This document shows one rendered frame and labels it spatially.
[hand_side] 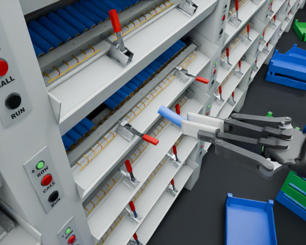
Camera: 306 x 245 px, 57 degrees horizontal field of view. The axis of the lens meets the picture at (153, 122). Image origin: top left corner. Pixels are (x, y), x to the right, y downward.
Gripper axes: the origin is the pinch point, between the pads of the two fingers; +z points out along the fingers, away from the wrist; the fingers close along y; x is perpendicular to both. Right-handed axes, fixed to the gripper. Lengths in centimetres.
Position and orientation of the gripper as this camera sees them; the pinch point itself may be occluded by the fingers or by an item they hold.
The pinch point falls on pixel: (202, 127)
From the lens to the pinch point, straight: 52.1
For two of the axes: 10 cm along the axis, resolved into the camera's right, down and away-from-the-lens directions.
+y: -5.2, 5.8, -6.3
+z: -8.5, -2.2, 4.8
